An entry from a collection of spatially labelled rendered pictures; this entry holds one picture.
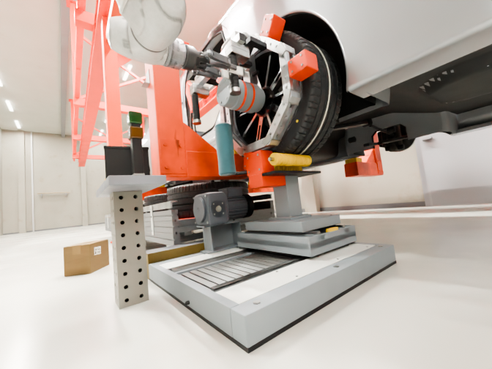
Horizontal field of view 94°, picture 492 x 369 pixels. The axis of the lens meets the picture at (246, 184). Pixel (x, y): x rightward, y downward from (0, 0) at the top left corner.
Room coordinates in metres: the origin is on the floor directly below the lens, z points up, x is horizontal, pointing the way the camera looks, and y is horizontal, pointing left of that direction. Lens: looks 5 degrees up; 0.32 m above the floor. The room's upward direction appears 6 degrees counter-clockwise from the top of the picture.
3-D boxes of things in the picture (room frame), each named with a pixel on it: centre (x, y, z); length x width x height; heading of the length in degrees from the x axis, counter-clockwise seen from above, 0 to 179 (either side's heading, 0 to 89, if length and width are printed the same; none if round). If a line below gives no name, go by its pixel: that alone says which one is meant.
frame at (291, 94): (1.12, -0.08, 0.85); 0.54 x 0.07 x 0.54; 38
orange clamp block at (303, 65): (0.87, -0.28, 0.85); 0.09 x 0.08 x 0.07; 38
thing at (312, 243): (1.22, -0.21, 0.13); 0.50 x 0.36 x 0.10; 38
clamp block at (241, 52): (0.86, -0.02, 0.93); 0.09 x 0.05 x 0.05; 128
